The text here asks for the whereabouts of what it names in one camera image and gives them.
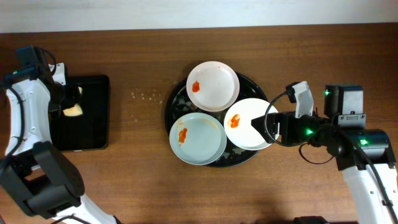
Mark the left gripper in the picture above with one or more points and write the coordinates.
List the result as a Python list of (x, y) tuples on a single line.
[(70, 96)]

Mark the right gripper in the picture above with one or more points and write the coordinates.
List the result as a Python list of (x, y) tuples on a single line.
[(277, 127)]

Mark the yellow sponge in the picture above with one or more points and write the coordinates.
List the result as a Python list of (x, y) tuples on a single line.
[(71, 103)]

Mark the white plate top pinkish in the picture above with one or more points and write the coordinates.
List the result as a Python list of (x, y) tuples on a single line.
[(212, 86)]

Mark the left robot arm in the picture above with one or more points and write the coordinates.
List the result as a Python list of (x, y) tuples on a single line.
[(52, 113)]

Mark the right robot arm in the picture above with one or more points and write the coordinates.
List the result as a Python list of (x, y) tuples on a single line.
[(364, 156)]

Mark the black rectangular tray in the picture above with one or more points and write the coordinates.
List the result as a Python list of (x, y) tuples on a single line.
[(89, 131)]

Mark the black round tray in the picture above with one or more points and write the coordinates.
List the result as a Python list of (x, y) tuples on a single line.
[(179, 104)]

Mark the light blue plate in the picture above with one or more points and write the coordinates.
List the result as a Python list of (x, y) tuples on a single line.
[(197, 139)]

